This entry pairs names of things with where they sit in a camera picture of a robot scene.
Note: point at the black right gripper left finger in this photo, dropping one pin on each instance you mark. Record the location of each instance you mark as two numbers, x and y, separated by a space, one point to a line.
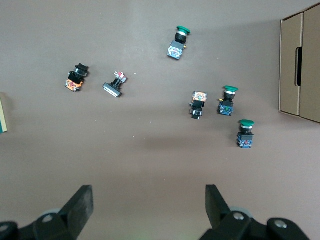
72 217

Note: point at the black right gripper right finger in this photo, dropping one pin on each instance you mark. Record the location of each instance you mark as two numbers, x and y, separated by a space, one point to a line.
225 222

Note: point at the green mushroom push button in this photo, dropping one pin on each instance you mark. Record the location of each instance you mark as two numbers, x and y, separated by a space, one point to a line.
176 50
226 107
245 140

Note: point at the black beige contact block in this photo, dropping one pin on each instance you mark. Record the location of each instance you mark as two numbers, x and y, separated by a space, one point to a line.
198 100

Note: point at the black square push button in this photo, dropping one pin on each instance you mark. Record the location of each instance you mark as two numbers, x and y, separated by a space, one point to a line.
112 88

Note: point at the brown cardboard box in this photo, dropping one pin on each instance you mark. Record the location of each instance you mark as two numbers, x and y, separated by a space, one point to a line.
290 75

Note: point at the black orange selector switch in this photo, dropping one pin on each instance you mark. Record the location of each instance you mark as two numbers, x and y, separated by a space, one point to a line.
73 83

